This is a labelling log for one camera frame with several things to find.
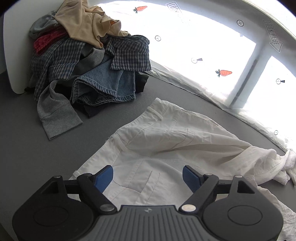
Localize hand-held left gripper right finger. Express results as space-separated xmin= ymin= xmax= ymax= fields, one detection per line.
xmin=180 ymin=165 xmax=256 ymax=213

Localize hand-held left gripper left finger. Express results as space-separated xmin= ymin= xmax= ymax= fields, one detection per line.
xmin=45 ymin=165 xmax=117 ymax=213

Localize white pants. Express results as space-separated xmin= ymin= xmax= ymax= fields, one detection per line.
xmin=69 ymin=97 xmax=296 ymax=241

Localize grey sweatshirt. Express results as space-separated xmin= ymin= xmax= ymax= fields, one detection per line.
xmin=29 ymin=11 xmax=106 ymax=141

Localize white printed sheet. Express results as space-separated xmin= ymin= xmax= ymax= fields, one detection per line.
xmin=92 ymin=0 xmax=296 ymax=154

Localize red garment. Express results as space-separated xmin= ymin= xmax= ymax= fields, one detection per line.
xmin=33 ymin=29 xmax=70 ymax=54

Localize beige garment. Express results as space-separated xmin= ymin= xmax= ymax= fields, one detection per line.
xmin=55 ymin=0 xmax=131 ymax=49

